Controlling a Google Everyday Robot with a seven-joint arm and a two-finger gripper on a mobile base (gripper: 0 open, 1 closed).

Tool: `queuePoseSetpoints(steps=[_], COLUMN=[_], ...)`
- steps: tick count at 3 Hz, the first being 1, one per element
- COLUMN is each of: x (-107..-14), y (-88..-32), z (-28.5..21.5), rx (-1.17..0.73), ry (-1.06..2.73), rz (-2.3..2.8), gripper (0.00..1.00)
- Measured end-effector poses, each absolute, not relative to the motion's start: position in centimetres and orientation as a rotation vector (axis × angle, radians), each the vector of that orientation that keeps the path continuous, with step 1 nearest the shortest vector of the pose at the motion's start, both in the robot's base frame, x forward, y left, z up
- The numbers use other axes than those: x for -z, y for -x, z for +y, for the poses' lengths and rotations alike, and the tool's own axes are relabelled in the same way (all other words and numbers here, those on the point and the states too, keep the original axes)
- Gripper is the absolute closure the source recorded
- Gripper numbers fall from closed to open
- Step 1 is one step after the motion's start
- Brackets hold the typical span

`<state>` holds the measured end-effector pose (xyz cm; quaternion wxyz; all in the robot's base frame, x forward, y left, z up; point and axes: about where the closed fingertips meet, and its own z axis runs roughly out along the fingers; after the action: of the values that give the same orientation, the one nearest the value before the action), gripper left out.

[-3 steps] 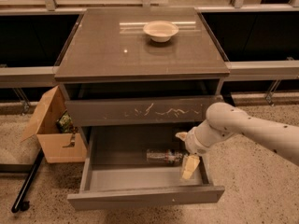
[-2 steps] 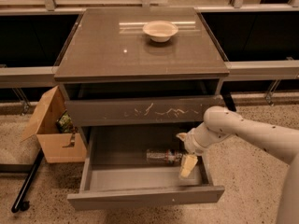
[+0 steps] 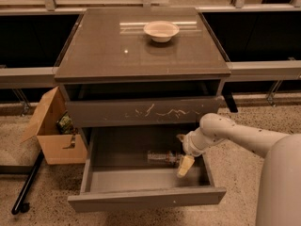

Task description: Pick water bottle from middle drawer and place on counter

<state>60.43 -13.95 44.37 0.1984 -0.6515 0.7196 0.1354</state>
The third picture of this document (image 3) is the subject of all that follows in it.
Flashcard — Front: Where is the open cardboard box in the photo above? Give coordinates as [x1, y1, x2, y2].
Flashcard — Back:
[22, 87, 87, 165]

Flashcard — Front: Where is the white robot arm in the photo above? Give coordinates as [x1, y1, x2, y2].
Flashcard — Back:
[177, 113, 301, 226]

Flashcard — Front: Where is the white paper bowl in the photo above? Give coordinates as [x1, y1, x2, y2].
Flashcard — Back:
[143, 21, 180, 42]

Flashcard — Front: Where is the grey drawer cabinet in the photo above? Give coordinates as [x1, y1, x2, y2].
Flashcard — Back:
[54, 7, 232, 213]

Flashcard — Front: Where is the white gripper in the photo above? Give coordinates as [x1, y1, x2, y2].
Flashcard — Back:
[176, 129, 206, 178]

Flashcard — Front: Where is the open grey middle drawer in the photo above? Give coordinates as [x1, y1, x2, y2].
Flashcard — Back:
[68, 123, 226, 212]

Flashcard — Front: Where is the green snack bag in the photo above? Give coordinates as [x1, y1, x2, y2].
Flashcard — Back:
[56, 112, 73, 135]

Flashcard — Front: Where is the grey horizontal railing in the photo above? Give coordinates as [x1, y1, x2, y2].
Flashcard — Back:
[0, 60, 301, 89]

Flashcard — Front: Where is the black metal floor bar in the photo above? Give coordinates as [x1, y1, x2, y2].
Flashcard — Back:
[11, 151, 44, 215]

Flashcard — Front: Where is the clear plastic water bottle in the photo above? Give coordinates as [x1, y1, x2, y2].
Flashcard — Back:
[147, 151, 182, 166]

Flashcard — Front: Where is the grey top drawer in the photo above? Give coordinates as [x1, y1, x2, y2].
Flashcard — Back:
[66, 96, 222, 127]

